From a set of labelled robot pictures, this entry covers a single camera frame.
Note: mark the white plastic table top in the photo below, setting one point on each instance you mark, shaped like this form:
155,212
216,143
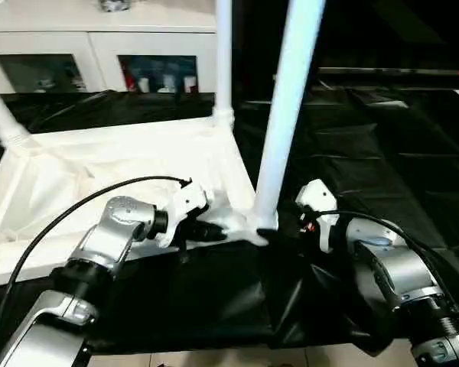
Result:
99,160

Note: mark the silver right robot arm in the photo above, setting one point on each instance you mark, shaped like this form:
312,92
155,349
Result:
401,267

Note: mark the black mat cloth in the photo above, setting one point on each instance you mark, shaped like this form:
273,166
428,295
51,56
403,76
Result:
367,172

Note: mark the black fabric backdrop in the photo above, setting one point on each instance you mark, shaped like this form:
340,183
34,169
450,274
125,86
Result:
386,30

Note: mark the white glass door cabinet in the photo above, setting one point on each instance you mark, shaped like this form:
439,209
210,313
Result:
99,34

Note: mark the dark patterned cabinet-top object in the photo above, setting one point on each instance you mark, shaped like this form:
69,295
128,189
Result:
114,4

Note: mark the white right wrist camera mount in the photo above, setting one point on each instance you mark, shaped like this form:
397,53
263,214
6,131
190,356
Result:
321,199

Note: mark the grey metal rail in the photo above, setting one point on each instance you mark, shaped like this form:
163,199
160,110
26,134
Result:
386,71

